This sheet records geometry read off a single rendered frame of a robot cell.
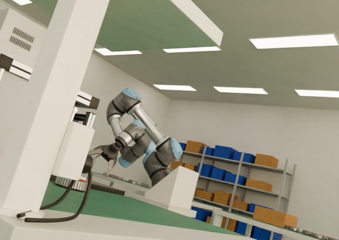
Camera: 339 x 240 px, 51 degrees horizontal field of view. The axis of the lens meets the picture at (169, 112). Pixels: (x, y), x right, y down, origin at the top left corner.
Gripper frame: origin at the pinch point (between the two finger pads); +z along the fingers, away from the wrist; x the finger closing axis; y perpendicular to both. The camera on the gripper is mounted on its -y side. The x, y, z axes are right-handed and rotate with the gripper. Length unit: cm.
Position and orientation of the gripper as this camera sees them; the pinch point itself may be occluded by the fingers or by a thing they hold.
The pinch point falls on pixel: (94, 166)
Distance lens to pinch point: 182.5
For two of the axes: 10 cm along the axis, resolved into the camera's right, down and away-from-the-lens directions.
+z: -6.2, 6.2, -4.9
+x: -7.4, -6.7, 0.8
